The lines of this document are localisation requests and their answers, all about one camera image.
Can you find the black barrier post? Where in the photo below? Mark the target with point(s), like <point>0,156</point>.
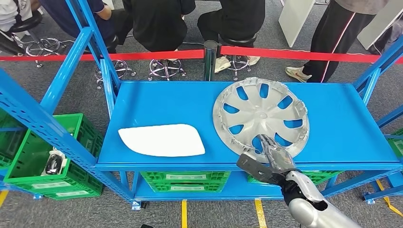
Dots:
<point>210,59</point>

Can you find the white plastic panel part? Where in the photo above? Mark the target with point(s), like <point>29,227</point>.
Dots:
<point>163,140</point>

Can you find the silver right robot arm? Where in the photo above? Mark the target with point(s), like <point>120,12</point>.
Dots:
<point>314,210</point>

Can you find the black stool with chrome base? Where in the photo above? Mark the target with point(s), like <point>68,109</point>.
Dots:
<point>239,41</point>
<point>119,67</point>
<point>166,67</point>
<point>25,23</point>

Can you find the silver plastic wheel hubcap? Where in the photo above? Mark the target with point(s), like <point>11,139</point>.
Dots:
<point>261,116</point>

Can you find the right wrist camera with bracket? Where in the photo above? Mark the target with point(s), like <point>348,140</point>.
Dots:
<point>255,168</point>

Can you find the white board panel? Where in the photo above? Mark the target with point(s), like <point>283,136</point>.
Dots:
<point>377,28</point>
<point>296,19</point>

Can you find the person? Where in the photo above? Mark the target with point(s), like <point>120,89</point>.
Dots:
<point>69,15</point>
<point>12,9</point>
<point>236,19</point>
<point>157,25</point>
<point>333,34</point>

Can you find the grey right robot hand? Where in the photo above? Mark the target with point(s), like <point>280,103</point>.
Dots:
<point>280,159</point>

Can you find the white and black part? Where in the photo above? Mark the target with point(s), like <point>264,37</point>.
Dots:
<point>54,163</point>

